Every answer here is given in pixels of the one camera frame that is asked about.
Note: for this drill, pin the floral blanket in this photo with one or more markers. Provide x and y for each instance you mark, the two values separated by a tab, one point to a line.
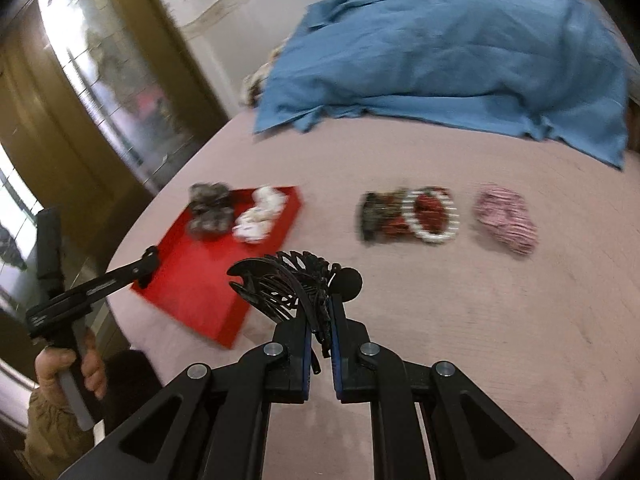
255	85

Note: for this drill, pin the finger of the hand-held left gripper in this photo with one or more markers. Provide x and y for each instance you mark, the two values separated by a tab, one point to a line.
120	276

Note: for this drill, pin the grey sheer scrunchie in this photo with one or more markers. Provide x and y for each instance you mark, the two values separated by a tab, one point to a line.
210	210

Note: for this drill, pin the black hair claw clip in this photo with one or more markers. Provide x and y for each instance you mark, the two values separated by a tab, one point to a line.
280	280

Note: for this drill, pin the wooden glass-panel door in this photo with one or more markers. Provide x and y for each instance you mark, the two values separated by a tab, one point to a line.
15	200
100	85

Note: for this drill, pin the blue cloth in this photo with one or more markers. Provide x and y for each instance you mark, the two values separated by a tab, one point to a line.
440	60

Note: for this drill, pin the person's left forearm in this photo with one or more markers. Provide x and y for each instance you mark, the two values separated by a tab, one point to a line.
50	430

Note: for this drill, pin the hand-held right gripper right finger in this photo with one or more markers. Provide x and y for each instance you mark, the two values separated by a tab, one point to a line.
340	360

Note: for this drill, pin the pink bed mattress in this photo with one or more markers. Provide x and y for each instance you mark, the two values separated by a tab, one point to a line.
450	310

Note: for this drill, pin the red dotted scrunchie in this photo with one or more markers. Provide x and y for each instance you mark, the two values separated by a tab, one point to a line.
430	210

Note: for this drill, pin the person's left hand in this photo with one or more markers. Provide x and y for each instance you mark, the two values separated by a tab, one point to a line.
52	365

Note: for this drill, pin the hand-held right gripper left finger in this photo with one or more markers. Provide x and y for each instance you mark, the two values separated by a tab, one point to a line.
295	360

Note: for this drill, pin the pink plaid scrunchie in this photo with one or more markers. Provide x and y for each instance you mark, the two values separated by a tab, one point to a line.
505	220

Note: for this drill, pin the white dotted scrunchie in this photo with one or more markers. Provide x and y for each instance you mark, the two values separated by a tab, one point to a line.
260	215

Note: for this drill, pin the red tray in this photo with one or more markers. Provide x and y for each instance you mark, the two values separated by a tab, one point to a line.
200	280

